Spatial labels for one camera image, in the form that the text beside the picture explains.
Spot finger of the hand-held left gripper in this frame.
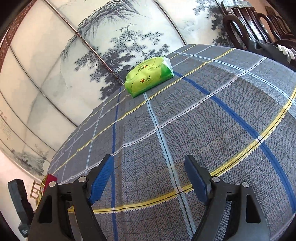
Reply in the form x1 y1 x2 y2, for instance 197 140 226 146
8 179 34 239

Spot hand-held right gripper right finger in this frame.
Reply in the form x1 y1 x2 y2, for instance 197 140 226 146
184 155 269 241

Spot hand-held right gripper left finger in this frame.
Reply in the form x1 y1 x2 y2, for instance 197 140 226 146
28 154 114 241

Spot red tin box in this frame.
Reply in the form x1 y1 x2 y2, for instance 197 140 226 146
41 174 58 193

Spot small wooden stool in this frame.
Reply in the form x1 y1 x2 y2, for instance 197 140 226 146
30 181 44 202

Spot grey plaid tablecloth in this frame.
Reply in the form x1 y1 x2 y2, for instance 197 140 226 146
47 44 296 241

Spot green tissue pack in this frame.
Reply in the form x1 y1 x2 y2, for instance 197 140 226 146
124 56 175 98

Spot ink painting folding screen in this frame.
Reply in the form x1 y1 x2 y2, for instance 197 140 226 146
0 0 229 179

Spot black bag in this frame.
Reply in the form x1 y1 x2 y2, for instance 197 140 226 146
246 39 296 67

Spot white gloves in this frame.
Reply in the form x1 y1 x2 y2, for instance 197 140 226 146
277 44 296 62

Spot dark wooden chair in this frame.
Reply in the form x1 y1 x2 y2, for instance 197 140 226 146
257 6 296 47
221 0 271 50

